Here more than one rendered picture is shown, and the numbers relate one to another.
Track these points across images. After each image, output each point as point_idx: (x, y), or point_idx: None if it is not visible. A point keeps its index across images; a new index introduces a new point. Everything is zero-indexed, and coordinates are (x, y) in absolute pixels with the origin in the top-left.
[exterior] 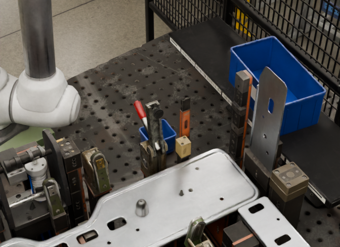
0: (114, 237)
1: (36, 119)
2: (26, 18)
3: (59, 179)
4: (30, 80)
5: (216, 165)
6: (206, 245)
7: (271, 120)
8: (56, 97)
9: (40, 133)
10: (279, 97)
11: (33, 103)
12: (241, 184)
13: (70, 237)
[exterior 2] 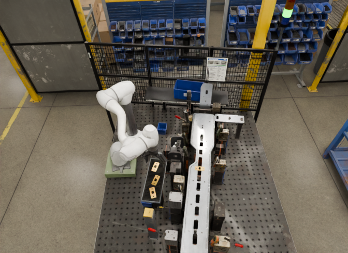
0: (205, 146)
1: None
2: (130, 117)
3: (182, 146)
4: (134, 136)
5: (199, 116)
6: (224, 130)
7: (207, 95)
8: None
9: None
10: (209, 88)
11: None
12: (208, 115)
13: (198, 155)
